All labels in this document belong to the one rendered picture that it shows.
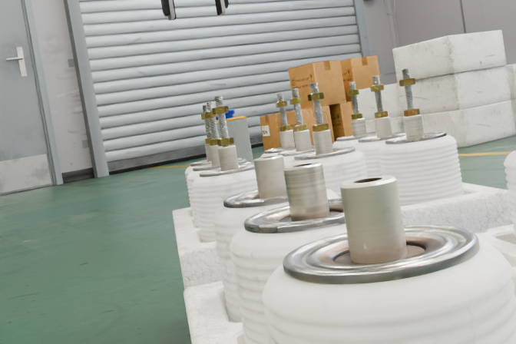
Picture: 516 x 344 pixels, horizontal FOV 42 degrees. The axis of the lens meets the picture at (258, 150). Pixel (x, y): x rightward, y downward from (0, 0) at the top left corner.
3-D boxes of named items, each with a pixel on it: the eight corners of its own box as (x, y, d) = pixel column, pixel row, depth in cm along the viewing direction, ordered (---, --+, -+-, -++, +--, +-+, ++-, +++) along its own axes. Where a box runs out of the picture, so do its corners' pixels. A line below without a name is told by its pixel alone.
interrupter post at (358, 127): (355, 140, 107) (352, 120, 106) (351, 140, 109) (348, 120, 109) (370, 137, 107) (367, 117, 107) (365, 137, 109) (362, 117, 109)
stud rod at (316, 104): (319, 144, 83) (309, 83, 82) (319, 143, 84) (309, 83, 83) (326, 143, 82) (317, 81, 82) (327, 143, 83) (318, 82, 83)
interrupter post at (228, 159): (219, 176, 80) (215, 148, 80) (221, 174, 83) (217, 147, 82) (239, 173, 80) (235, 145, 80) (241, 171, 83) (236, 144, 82)
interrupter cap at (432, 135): (401, 140, 90) (400, 136, 90) (456, 134, 85) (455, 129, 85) (375, 148, 84) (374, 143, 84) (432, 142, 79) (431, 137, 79)
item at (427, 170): (416, 269, 92) (397, 138, 91) (486, 270, 86) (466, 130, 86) (385, 290, 85) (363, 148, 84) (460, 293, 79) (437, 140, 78)
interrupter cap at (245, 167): (196, 181, 78) (195, 176, 78) (203, 175, 85) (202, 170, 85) (261, 171, 77) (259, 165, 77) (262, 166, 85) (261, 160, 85)
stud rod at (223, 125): (233, 157, 81) (223, 94, 81) (226, 158, 81) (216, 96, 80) (229, 157, 82) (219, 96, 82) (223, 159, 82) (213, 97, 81)
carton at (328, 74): (346, 102, 470) (339, 59, 469) (319, 106, 457) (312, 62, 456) (320, 106, 495) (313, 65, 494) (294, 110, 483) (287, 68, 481)
